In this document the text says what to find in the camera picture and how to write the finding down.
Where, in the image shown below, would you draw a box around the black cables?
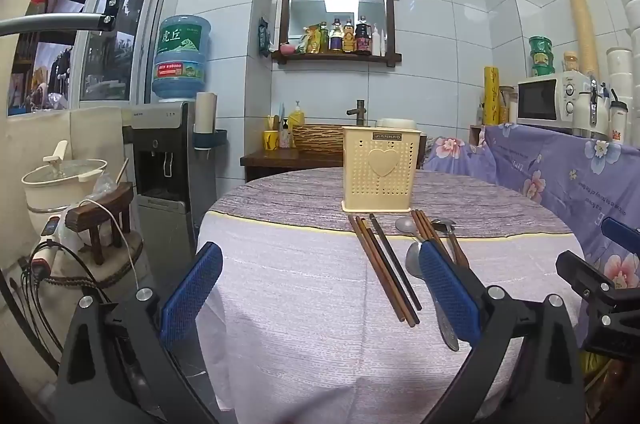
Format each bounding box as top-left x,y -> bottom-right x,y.
10,241 -> 101,370

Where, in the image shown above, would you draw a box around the dark sauce bottle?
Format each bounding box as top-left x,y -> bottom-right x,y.
355,16 -> 372,55

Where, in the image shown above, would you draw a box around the large metal spoon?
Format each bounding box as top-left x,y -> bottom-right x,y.
405,240 -> 460,352

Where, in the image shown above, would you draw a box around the green hanging packet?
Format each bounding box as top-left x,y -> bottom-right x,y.
257,18 -> 271,57

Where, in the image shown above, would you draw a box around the tall yellow paper cup stack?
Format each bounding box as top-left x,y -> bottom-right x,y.
564,0 -> 601,75

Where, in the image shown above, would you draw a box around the white sports bottle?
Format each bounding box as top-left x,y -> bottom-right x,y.
608,98 -> 629,141

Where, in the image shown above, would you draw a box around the yellow food packet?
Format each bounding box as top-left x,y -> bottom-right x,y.
300,26 -> 321,54

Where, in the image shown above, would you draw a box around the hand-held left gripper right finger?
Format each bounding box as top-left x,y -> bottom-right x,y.
419,243 -> 586,424

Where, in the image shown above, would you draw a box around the round table with cloth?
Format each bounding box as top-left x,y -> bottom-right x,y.
196,168 -> 586,424

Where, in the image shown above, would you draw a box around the white pot with lid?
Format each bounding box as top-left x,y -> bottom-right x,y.
21,141 -> 109,229

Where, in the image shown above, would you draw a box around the cream plastic utensil holder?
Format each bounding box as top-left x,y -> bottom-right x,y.
341,125 -> 418,213

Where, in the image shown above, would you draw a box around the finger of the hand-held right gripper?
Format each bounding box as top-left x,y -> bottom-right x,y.
601,217 -> 640,257
556,250 -> 640,360

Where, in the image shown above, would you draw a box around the short white cup stack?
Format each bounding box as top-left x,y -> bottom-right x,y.
606,47 -> 634,95

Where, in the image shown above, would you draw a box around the dark-handled metal spoon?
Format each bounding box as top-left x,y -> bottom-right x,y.
431,219 -> 470,269

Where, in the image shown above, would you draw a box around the grey water dispenser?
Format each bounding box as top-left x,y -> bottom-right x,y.
123,100 -> 221,265

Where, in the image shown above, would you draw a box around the purple floral cloth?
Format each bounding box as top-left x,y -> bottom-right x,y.
422,123 -> 640,305

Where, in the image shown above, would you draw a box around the yellow roll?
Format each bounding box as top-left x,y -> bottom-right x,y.
482,66 -> 501,126

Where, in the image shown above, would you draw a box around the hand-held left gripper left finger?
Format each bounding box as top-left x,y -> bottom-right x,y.
50,242 -> 224,424

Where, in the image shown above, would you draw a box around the white cable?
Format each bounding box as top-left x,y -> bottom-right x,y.
80,199 -> 143,292

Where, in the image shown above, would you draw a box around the blue water jug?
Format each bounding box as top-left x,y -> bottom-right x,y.
151,14 -> 212,102

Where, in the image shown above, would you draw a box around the wicker pattern basin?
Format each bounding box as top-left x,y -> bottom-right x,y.
291,124 -> 351,155

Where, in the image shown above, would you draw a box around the dark thin chopstick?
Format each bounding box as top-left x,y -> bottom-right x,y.
369,213 -> 423,310

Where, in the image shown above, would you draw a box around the dark wooden cabinet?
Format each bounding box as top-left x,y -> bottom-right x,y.
240,150 -> 346,183

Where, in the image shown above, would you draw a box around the stack of green tins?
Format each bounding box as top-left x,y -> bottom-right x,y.
528,36 -> 551,77

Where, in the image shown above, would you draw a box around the blue cup holder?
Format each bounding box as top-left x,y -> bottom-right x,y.
192,130 -> 228,153

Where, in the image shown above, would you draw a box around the sliding window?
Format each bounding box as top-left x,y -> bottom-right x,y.
9,0 -> 169,115

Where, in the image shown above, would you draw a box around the small wooden stool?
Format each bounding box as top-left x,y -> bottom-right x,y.
65,183 -> 134,265

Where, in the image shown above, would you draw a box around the brown wooden chopstick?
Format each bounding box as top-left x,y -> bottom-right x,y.
410,210 -> 453,265
355,215 -> 419,328
417,209 -> 457,265
348,215 -> 406,323

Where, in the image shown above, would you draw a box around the white microwave oven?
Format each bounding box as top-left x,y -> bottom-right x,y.
516,71 -> 591,129

